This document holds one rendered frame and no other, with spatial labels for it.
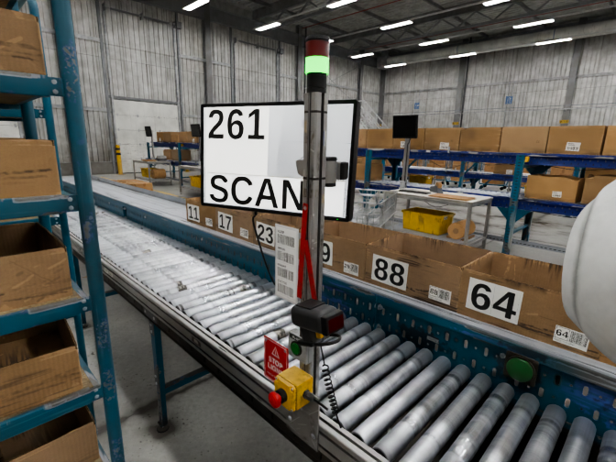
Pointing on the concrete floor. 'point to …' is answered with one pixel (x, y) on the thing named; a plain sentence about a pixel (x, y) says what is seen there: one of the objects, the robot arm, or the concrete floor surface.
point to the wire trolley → (376, 209)
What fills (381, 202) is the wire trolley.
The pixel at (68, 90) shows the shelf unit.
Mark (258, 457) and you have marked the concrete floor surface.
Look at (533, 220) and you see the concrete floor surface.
